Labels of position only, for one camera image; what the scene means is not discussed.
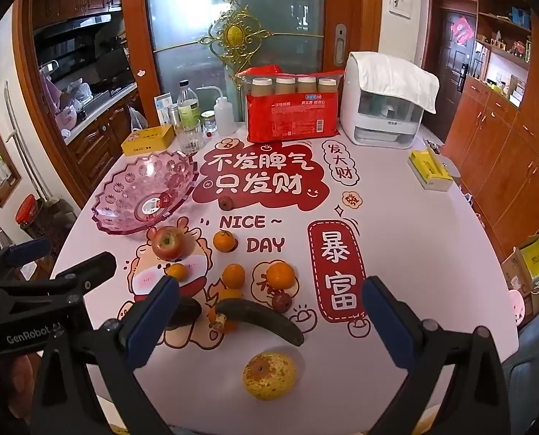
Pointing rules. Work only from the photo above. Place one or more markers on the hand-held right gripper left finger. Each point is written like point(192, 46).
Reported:
point(160, 312)

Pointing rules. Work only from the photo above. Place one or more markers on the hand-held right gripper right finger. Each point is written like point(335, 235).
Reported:
point(383, 321)

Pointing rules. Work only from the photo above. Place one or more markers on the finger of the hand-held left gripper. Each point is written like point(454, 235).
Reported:
point(88, 269)
point(27, 250)

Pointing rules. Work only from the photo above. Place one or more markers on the dark avocado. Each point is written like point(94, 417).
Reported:
point(188, 310)

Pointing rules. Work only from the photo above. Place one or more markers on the small orange tangerine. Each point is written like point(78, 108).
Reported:
point(212, 315)
point(231, 294)
point(177, 272)
point(224, 240)
point(233, 275)
point(281, 275)

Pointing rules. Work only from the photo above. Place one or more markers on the red apple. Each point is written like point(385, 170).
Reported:
point(172, 242)

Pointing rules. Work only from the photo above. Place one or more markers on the pink glass fruit bowl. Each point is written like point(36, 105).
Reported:
point(129, 199)

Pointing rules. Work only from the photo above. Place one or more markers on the dark green cucumber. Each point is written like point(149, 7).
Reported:
point(265, 319)

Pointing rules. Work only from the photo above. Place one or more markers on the yellow spotted pear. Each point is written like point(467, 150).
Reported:
point(269, 376)

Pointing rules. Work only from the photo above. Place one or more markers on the small brown wrinkled fruit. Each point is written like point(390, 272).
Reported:
point(226, 201)

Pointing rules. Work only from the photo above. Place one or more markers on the person's left hand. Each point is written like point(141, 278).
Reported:
point(22, 374)

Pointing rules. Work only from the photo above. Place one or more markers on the red lidded jar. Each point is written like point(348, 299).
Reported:
point(27, 210)

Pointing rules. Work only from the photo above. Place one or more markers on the wooden kitchen base cabinet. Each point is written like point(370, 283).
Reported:
point(97, 140)

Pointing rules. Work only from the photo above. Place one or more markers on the pink soft toy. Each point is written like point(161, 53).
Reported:
point(516, 306)

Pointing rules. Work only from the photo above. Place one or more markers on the yellow tin box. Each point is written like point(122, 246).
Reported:
point(145, 142)

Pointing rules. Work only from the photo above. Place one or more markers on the cardboard box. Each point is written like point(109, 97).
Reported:
point(516, 267)

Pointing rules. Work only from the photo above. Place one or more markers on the blue grey chair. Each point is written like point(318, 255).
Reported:
point(532, 349)

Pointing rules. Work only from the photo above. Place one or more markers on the white hanging plastic bag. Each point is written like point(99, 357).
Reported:
point(138, 120)

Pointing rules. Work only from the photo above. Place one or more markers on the yellow tissue pack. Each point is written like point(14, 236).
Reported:
point(426, 167)

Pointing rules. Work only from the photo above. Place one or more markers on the pink plastic bag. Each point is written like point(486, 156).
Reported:
point(54, 88)

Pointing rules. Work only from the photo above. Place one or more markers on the clear drinking glass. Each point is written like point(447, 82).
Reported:
point(190, 140)

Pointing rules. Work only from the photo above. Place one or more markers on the yellow plastic bag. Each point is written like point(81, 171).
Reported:
point(537, 258)

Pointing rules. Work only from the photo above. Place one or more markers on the silver metal can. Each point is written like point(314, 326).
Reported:
point(174, 115)

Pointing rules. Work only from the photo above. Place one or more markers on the white and blue carton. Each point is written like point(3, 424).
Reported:
point(161, 106)

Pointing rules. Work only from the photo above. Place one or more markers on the glass bottle with green label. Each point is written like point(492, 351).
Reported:
point(189, 108)

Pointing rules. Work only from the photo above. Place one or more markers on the small glass jar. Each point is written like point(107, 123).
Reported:
point(208, 122)

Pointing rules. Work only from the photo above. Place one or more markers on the white countertop appliance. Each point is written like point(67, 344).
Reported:
point(378, 131)

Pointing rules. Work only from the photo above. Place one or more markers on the white squeeze wash bottle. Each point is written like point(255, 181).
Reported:
point(224, 118)

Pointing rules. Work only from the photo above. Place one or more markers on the red paper cup pack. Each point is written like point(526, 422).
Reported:
point(292, 118)

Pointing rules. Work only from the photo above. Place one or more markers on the black range hood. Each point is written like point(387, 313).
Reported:
point(74, 25)

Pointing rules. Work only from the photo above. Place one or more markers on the white towel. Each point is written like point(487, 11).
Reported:
point(401, 77)

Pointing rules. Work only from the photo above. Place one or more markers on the dark brown entrance door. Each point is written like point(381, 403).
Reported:
point(451, 77)

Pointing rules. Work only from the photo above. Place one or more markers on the frosted glass sliding door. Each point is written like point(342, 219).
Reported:
point(183, 9)

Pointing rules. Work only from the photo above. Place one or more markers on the red door decoration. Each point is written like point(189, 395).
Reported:
point(462, 31)

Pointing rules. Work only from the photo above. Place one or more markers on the white wall switch panel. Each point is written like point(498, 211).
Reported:
point(401, 4)

